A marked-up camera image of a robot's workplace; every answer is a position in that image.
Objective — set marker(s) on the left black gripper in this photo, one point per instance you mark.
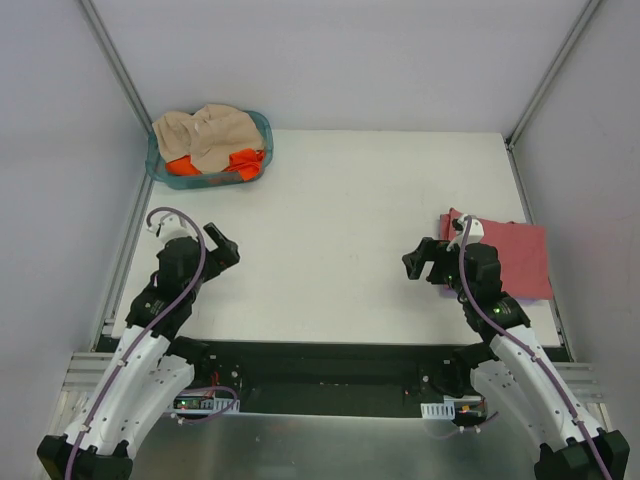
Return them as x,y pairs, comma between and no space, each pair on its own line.
216,255

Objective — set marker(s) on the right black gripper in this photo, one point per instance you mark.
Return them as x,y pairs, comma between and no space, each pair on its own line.
432,261

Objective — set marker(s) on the beige t shirt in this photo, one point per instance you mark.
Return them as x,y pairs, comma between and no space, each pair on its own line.
208,137

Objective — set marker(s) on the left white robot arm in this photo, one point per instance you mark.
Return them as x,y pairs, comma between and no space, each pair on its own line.
152,364

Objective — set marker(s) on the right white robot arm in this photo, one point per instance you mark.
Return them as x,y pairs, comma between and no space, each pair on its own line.
511,371

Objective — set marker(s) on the orange t shirt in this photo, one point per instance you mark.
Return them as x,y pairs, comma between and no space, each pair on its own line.
246,163

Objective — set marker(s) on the teal plastic basket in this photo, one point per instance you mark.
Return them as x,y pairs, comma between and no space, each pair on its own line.
156,166

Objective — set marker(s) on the folded red t shirt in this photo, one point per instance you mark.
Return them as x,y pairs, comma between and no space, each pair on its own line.
522,252

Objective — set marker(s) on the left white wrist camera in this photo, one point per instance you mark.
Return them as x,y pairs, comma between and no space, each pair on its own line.
168,227

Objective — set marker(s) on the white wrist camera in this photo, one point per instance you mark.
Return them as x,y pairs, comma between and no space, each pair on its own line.
168,227
469,230

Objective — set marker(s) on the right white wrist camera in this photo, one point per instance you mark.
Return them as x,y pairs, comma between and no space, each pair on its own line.
469,230

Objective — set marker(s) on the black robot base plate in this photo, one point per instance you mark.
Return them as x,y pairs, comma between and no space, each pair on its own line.
330,379

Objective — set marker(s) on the right aluminium frame post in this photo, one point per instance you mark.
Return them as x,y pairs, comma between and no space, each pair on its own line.
566,47

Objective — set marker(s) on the aluminium frame post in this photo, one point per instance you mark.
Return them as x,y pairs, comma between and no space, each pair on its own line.
566,47
114,60

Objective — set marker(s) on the left aluminium frame post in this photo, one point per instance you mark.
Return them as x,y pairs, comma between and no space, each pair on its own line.
114,60

